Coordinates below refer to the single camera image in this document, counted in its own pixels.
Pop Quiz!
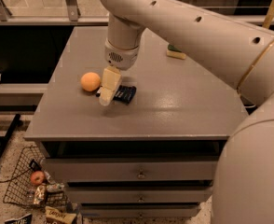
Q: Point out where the dark blue snack bag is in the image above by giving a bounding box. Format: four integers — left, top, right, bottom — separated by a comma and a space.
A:
5, 214, 33, 224

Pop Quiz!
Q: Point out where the green and yellow sponge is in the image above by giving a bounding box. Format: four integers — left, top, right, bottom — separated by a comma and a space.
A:
166, 44, 186, 60

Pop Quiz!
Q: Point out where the black wire basket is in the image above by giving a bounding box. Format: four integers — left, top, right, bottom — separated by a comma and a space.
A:
3, 147, 68, 208

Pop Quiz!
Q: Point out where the red apple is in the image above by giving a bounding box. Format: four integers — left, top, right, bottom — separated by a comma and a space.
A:
30, 171, 45, 186

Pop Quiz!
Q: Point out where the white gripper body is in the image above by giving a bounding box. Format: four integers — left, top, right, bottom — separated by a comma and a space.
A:
105, 39, 140, 70

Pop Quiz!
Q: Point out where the dark blue rxbar wrapper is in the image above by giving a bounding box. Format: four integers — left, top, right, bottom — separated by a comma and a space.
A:
96, 85, 137, 106

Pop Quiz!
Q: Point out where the orange fruit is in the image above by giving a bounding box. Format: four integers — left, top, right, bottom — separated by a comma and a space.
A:
80, 72, 101, 91

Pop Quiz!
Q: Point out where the black metal stand leg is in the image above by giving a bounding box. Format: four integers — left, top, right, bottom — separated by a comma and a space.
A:
0, 114, 21, 160

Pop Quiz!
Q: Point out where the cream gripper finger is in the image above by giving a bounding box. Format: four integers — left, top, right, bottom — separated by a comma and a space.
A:
99, 65, 122, 106

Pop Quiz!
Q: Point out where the grey drawer cabinet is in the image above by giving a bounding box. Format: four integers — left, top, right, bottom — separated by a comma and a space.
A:
26, 26, 247, 218

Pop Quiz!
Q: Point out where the shiny foil snack packet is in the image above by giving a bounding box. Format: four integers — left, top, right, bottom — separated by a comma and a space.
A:
34, 184, 47, 205

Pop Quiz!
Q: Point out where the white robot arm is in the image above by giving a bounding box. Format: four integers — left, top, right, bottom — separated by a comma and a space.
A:
101, 0, 274, 224

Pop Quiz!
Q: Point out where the yellow snack bag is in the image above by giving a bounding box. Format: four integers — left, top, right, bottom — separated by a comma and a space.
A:
45, 206, 76, 224

